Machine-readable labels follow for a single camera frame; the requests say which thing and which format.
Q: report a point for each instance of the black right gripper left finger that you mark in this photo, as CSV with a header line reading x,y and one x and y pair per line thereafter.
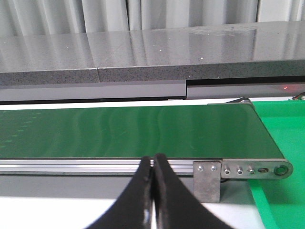
x,y
133,208

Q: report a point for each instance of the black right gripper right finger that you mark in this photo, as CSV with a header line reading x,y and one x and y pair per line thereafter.
x,y
176,207

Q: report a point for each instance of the aluminium conveyor frame rail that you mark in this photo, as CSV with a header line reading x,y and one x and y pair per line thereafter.
x,y
230,168

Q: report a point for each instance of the green conveyor belt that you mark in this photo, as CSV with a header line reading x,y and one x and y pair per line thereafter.
x,y
190,131

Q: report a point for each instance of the black conveyor drive belt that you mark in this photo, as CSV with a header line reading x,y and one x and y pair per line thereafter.
x,y
242,100

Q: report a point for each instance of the white curtain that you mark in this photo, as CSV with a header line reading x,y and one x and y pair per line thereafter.
x,y
39,17

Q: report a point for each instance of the metal conveyor support bracket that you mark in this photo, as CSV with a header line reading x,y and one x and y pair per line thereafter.
x,y
206,181

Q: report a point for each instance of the grey stone counter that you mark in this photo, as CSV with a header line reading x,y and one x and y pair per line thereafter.
x,y
261,59

